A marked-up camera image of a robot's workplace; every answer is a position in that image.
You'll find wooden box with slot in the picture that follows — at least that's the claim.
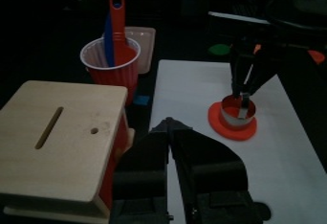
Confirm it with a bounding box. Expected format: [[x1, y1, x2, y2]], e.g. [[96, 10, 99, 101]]
[[0, 79, 136, 224]]

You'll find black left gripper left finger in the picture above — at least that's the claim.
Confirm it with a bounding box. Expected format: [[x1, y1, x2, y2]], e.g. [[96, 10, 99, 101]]
[[108, 117, 171, 224]]

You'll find small blue block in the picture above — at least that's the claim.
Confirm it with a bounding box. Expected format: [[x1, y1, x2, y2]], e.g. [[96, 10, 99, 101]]
[[133, 95, 152, 105]]

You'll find green toy piece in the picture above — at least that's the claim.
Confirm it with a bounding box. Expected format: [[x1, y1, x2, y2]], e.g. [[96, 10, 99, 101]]
[[207, 43, 232, 56]]

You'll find white frame bar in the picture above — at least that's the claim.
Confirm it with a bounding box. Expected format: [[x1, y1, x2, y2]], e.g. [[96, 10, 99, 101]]
[[207, 11, 273, 26]]

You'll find white cutting board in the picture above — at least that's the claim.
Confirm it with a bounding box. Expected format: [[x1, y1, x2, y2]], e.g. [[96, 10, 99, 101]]
[[148, 58, 327, 224]]

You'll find orange play dough disc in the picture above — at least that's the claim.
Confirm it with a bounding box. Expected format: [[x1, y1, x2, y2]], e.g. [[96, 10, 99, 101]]
[[207, 101, 259, 142]]

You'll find orange toy piece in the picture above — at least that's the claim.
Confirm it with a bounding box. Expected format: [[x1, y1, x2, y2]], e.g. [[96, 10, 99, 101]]
[[307, 49, 327, 65]]

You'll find translucent plastic container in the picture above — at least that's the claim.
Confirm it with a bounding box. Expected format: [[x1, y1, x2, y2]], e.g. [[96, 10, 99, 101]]
[[101, 26, 157, 76]]

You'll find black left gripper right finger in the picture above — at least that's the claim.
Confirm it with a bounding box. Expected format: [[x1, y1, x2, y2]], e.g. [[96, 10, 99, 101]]
[[168, 118, 265, 224]]

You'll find red plastic spatula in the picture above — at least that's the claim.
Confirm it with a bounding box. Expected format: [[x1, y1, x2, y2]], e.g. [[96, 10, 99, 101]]
[[107, 0, 137, 67]]

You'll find round metal cookie cutter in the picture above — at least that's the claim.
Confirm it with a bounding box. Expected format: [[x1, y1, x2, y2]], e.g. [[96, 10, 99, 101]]
[[220, 94, 257, 131]]

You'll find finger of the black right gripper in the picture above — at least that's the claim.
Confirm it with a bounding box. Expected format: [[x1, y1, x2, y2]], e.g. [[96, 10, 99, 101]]
[[228, 44, 248, 99], [236, 50, 281, 121]]

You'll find red plastic cup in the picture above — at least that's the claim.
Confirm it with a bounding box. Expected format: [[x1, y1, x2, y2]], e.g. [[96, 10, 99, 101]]
[[79, 36, 141, 107]]

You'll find blue plastic utensil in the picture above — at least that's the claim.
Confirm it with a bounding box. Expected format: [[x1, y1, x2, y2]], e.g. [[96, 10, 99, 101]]
[[103, 11, 116, 68]]

